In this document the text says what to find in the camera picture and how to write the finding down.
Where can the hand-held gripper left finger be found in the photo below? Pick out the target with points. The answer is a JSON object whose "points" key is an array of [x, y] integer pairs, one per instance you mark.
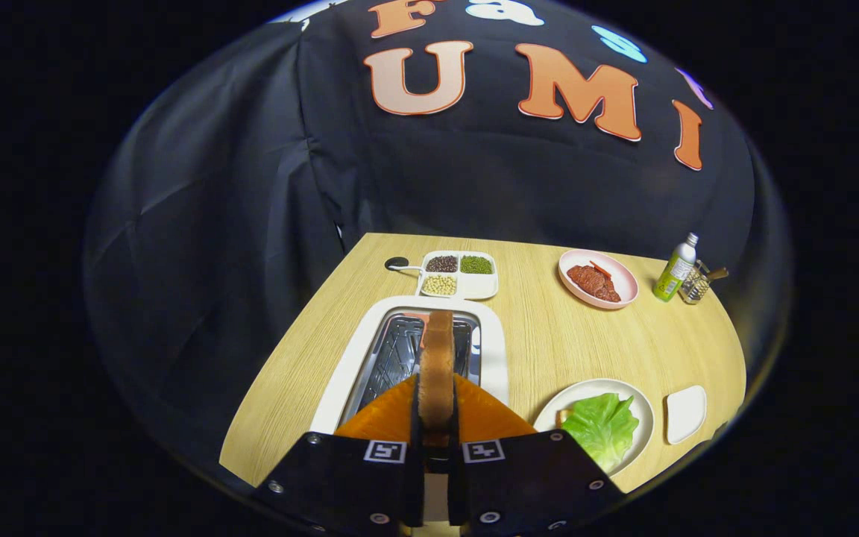
{"points": [[415, 421]]}

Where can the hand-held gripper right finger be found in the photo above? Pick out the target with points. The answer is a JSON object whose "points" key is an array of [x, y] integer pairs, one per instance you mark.
{"points": [[455, 421]]}

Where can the toast bread slice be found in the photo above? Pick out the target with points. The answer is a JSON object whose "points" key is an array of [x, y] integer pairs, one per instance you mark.
{"points": [[437, 365]]}

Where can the green lettuce leaf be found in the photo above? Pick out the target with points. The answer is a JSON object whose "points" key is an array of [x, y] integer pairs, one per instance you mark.
{"points": [[601, 429]]}

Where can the white toaster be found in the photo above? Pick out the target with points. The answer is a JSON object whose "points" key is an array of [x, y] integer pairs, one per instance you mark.
{"points": [[494, 350]]}

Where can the bread slice with ham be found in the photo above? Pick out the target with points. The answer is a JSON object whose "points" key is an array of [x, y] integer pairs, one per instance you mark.
{"points": [[564, 415]]}

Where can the white divided bean dish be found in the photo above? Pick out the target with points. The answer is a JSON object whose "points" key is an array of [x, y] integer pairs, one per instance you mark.
{"points": [[478, 286]]}

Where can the round white plate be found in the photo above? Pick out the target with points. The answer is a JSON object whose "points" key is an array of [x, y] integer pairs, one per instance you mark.
{"points": [[643, 425]]}

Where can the red meat slices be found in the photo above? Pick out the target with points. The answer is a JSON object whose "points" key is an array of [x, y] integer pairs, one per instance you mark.
{"points": [[593, 282]]}

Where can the pink plate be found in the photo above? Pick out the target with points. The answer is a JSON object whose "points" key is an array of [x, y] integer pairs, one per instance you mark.
{"points": [[628, 287]]}

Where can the square white plate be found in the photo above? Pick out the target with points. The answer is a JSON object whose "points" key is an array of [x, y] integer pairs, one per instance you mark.
{"points": [[685, 414]]}

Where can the green label bottle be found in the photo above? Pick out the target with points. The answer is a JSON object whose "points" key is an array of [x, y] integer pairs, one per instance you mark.
{"points": [[674, 272]]}

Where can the black backdrop cloth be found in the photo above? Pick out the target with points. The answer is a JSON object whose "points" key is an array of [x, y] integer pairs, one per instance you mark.
{"points": [[250, 186]]}

